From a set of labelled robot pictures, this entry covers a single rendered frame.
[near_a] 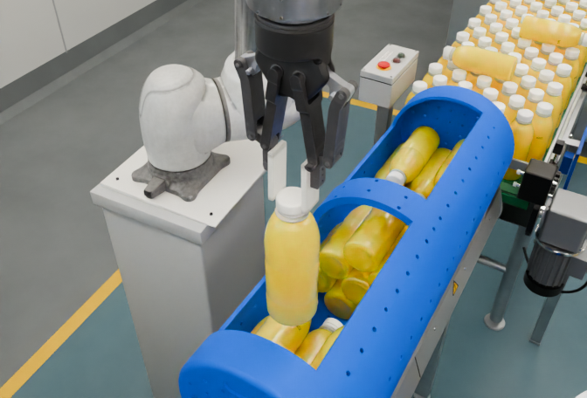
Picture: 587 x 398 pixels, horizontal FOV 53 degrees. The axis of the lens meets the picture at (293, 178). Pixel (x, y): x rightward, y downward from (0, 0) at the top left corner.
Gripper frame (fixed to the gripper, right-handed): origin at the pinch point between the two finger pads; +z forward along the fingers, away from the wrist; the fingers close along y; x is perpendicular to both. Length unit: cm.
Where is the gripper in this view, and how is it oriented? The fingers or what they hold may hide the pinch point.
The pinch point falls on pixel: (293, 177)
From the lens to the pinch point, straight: 67.5
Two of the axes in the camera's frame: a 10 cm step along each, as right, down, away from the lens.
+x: 5.2, -5.4, 6.7
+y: 8.6, 3.3, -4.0
